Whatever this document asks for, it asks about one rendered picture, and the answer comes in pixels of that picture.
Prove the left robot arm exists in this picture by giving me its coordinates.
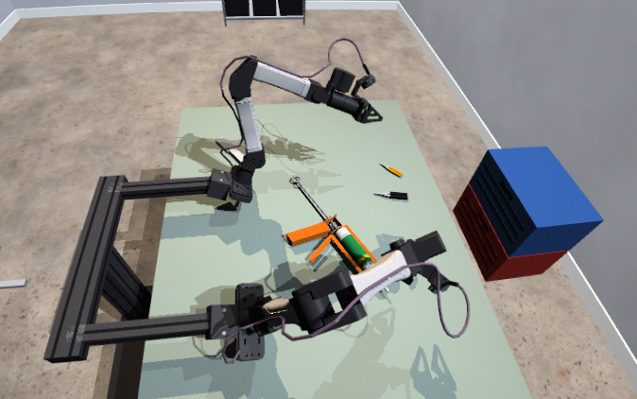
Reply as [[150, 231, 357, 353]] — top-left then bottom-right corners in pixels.
[[229, 58, 355, 198]]

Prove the white sealant cartridge with green and yellow stripes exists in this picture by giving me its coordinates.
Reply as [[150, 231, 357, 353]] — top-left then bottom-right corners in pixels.
[[335, 227, 375, 271]]

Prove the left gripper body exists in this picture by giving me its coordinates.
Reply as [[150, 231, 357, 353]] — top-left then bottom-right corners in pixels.
[[341, 75, 370, 123]]

